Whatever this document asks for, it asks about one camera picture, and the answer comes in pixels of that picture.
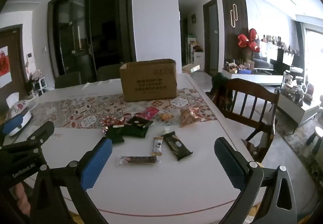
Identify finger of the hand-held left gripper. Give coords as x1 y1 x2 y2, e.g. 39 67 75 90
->
0 109 32 139
0 121 55 157

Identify white low cabinet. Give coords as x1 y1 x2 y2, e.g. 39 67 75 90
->
222 68 284 87

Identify black wafer packet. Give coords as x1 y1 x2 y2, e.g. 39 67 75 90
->
162 131 193 161

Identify green cloth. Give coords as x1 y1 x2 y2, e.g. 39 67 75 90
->
211 73 234 111

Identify black gold-label snack packet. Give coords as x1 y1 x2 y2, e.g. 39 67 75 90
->
127 116 153 129

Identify dark green snack packet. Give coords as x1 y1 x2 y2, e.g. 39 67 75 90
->
105 126 125 144
119 123 149 139

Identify clear bag of orange snacks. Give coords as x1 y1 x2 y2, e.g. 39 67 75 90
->
180 107 202 128

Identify low coffee table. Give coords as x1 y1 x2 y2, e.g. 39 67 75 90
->
278 88 320 136

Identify patterned table runner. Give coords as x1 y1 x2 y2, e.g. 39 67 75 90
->
29 88 219 129

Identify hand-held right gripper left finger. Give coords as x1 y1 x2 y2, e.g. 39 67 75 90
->
24 136 113 224

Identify flat cardboard box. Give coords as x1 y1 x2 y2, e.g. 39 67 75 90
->
182 64 200 74

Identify red and white door poster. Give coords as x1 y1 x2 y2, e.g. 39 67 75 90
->
0 46 12 88

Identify brown wooden door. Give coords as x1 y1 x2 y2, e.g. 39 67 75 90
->
0 25 28 111

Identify red foil balloons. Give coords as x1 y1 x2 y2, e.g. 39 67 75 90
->
237 28 261 53

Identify dark wooden chair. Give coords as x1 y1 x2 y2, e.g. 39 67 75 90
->
206 78 280 162

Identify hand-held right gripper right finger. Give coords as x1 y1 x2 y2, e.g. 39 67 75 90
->
214 137 298 224

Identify gold loop wall lamp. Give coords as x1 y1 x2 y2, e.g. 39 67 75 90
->
230 4 238 28

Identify small dark stool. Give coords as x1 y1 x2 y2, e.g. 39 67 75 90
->
306 126 323 161

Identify long dark snack bar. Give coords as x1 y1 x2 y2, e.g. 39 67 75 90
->
117 155 161 166

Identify white shelf unit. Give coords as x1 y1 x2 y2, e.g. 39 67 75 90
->
186 35 205 65

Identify white shoe rack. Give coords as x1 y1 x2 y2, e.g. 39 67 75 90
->
33 76 47 97

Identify dark glass sliding door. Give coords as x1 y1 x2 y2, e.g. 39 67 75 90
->
47 0 138 86

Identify dark hallway door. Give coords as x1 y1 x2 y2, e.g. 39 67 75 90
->
202 0 220 75

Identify white gold-ended snack packet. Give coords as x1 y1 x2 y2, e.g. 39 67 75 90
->
151 136 163 156

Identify green upholstered chair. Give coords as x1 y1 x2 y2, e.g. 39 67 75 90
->
96 63 124 81
55 71 82 89

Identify pink snack packet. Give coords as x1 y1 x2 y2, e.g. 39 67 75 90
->
141 107 160 120

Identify gift basket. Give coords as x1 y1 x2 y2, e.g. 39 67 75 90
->
225 62 239 73

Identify brown cardboard box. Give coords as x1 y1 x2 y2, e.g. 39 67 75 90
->
119 59 178 103

